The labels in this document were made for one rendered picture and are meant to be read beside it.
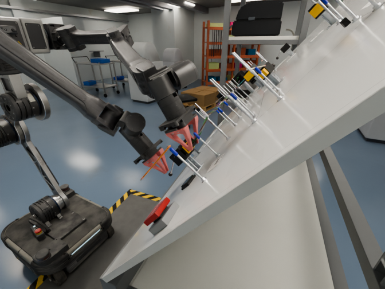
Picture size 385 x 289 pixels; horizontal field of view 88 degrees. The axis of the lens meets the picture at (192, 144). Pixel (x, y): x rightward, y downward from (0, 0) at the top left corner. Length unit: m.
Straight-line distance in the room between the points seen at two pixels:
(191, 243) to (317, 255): 0.42
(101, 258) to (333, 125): 1.75
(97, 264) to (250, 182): 1.64
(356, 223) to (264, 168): 0.50
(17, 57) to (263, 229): 0.90
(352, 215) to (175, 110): 0.56
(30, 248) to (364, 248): 1.72
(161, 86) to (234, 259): 0.57
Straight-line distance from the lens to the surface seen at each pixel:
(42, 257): 1.58
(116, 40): 0.87
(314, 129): 0.23
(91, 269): 1.80
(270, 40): 1.43
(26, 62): 0.65
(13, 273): 2.06
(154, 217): 0.42
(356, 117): 0.22
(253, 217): 0.88
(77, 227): 1.76
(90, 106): 0.65
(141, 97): 5.57
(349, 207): 0.76
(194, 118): 0.53
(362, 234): 0.68
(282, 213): 0.94
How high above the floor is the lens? 1.42
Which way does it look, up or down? 27 degrees down
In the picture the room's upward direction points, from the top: straight up
